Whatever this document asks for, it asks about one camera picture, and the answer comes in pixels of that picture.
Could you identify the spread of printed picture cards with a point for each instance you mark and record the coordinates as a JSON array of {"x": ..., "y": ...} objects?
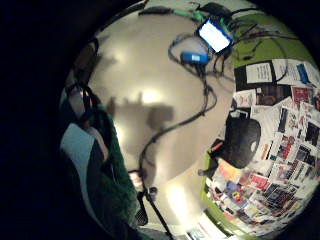
[{"x": 283, "y": 150}]

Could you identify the black round pouch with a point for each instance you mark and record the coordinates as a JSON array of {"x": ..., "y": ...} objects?
[{"x": 242, "y": 140}]

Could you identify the black bulky device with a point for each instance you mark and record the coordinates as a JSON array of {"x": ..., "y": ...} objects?
[{"x": 214, "y": 8}]

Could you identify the blue adapter box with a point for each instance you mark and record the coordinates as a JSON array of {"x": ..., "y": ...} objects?
[{"x": 194, "y": 57}]

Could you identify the black tripod stand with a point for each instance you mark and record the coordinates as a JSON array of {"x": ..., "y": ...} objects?
[{"x": 156, "y": 206}]

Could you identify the green mat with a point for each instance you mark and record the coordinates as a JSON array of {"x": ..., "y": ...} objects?
[{"x": 266, "y": 50}]

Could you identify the white printed paper sheet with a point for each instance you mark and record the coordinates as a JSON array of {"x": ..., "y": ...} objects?
[{"x": 259, "y": 72}]

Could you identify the orange marker pen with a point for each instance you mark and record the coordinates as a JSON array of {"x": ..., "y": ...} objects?
[{"x": 216, "y": 146}]

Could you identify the black flat device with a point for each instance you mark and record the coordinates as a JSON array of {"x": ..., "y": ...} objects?
[{"x": 155, "y": 10}]

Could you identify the smartphone with lit white screen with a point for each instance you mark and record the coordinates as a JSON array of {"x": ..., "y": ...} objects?
[{"x": 215, "y": 35}]

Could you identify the person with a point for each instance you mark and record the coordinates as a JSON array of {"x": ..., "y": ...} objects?
[{"x": 100, "y": 173}]

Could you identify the blue flat card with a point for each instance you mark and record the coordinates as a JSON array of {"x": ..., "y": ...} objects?
[{"x": 303, "y": 73}]

